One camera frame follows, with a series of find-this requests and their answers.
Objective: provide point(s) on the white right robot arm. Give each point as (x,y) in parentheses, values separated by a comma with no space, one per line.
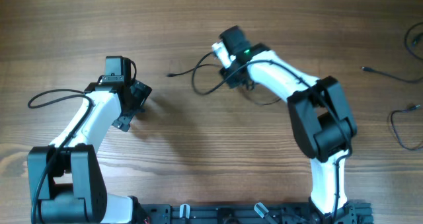
(321,119)

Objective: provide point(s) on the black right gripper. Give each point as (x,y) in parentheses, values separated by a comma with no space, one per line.
(232,82)

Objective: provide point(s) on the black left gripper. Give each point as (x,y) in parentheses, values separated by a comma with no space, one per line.
(141,92)

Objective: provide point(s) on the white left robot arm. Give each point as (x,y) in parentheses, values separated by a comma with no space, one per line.
(66,183)

